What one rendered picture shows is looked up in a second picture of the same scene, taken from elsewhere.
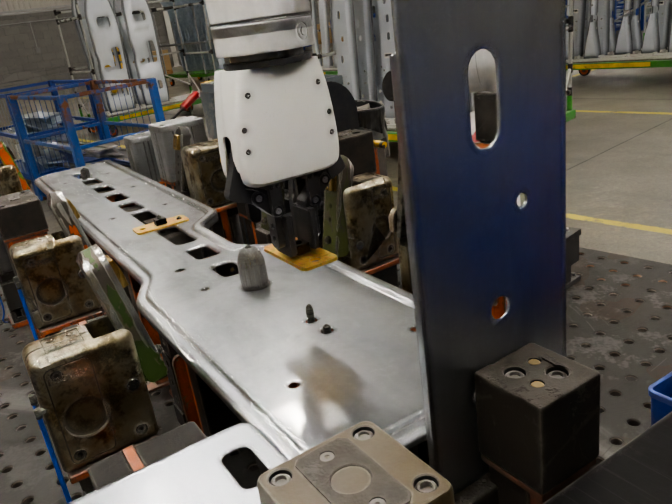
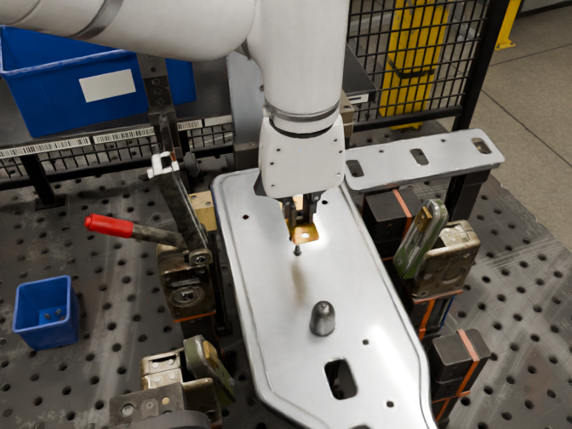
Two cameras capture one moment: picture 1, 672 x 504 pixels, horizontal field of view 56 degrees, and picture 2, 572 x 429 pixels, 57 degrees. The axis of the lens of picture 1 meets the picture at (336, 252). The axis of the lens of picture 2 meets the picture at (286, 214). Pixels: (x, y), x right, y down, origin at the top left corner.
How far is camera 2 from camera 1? 1.09 m
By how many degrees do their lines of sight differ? 110
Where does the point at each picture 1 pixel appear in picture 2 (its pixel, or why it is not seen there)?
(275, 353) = (327, 230)
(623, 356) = not seen: outside the picture
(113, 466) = (414, 208)
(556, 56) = not seen: hidden behind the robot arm
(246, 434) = (352, 182)
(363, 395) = not seen: hidden behind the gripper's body
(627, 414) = (57, 375)
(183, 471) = (380, 174)
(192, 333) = (376, 275)
